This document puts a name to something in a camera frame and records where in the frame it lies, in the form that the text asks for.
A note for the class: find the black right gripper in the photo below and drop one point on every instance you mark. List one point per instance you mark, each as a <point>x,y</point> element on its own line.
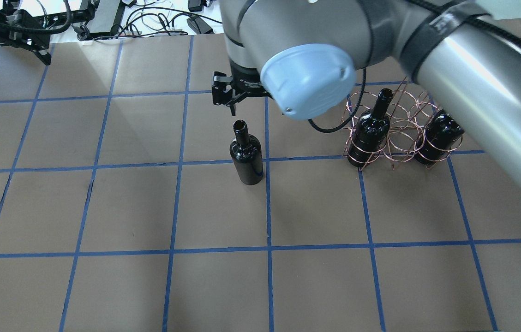
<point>247,84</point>

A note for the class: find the dark wine bottle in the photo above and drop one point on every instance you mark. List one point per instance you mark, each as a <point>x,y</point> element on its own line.
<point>370,132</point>
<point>246,153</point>

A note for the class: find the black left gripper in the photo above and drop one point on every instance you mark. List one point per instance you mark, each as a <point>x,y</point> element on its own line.
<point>1,28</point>

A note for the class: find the copper wire wine basket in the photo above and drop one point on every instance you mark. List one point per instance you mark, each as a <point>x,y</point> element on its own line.
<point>409,112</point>

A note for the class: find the dark wine bottle in basket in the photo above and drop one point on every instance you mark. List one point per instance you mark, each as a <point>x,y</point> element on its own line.
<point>370,132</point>

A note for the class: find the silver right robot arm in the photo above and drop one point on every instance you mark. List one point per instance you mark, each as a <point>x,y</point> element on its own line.
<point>306,53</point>

